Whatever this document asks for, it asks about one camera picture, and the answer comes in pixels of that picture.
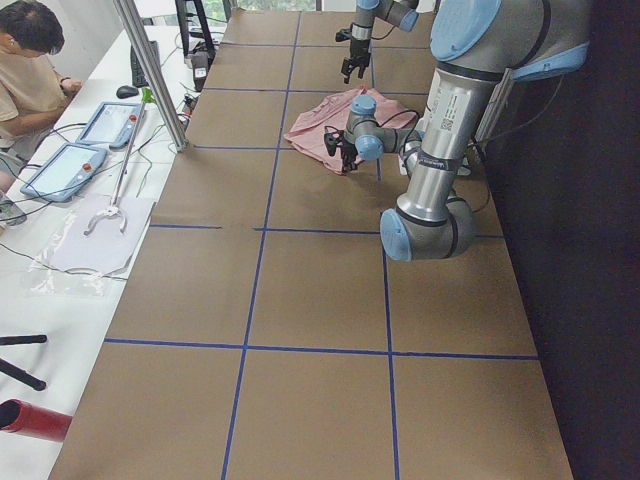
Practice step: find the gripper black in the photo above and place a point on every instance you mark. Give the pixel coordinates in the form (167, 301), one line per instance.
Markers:
(346, 149)
(358, 49)

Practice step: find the pink Snoopy t-shirt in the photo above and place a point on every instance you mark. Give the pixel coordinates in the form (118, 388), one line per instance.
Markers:
(307, 133)

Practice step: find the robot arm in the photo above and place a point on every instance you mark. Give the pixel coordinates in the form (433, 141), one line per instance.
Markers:
(400, 14)
(474, 43)

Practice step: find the black keyboard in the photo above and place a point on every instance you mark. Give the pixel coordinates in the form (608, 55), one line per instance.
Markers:
(138, 78)

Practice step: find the black computer mouse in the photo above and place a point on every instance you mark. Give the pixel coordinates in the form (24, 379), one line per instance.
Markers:
(126, 91)

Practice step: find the far blue teach pendant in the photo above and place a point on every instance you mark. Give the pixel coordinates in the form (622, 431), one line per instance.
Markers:
(111, 124)

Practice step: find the blue teach pendant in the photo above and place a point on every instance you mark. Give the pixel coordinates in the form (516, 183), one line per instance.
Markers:
(65, 173)
(111, 124)

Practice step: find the metal reacher grabber tool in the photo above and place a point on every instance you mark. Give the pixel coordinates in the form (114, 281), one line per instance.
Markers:
(112, 210)

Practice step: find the white paper sheet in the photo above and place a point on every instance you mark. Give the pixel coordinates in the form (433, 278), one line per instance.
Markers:
(106, 250)

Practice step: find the clear plastic bag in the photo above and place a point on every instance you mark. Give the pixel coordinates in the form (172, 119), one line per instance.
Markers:
(44, 280)

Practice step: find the near blue teach pendant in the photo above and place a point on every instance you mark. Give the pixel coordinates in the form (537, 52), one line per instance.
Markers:
(65, 173)

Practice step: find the seated person beige shirt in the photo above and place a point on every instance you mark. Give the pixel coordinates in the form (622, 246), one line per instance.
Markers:
(33, 94)

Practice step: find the black tripod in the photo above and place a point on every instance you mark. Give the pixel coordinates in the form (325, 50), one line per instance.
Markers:
(19, 365)

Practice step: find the red cylinder tube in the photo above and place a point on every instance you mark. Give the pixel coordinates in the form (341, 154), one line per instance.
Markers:
(23, 418)

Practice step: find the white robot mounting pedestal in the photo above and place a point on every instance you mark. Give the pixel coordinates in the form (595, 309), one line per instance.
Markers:
(443, 138)

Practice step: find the aluminium frame post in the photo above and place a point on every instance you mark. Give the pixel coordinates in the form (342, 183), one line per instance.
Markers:
(133, 25)

